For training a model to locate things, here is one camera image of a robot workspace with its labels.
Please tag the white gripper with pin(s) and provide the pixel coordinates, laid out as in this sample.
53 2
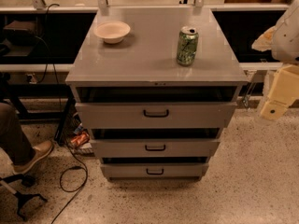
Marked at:
287 41

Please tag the grey drawer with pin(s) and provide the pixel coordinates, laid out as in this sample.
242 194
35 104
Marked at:
155 115
171 170
147 148

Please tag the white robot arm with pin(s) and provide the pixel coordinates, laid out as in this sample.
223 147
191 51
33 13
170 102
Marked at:
283 42

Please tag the grey top drawer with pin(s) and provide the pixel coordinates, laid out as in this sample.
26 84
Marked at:
155 115

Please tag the grey drawer cabinet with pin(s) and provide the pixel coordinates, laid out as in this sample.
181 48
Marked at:
143 68

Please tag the grey bottom drawer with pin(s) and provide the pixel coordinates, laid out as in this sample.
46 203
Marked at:
171 170

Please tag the green soda can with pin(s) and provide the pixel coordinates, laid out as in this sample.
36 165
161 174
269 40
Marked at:
187 45

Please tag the white bowl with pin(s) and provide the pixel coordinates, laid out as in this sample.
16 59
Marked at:
112 32

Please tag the orange snack bag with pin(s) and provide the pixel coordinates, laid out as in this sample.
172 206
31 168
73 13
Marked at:
80 140

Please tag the black table leg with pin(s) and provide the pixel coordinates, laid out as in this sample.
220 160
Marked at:
60 129

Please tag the tan shoe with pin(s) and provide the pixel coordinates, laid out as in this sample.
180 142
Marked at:
41 150

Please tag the black office chair base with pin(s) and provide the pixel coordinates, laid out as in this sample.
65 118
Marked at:
28 181

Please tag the person leg brown trousers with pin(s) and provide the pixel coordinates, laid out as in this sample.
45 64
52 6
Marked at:
12 139

